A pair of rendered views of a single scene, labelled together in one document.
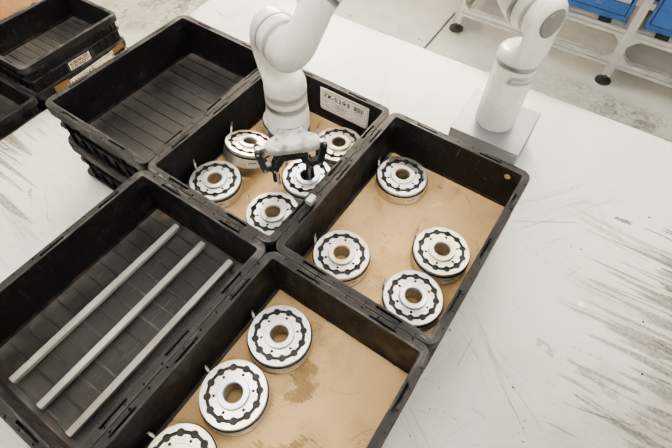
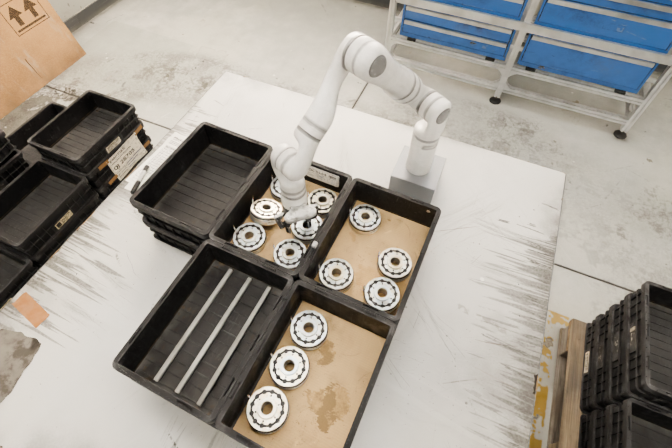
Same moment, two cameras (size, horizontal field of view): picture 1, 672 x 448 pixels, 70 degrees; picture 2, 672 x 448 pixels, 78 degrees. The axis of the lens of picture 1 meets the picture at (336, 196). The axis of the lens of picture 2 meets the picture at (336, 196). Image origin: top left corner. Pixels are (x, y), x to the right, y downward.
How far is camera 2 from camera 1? 41 cm
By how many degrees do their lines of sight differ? 5
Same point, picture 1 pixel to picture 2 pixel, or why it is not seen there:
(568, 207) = (470, 217)
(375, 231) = (354, 254)
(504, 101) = (422, 158)
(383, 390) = (372, 350)
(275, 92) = (288, 189)
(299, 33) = (302, 161)
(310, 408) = (333, 367)
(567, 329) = (475, 296)
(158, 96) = (195, 180)
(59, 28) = (89, 119)
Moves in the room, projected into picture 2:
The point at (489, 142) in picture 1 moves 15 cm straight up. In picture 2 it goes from (416, 183) to (423, 155)
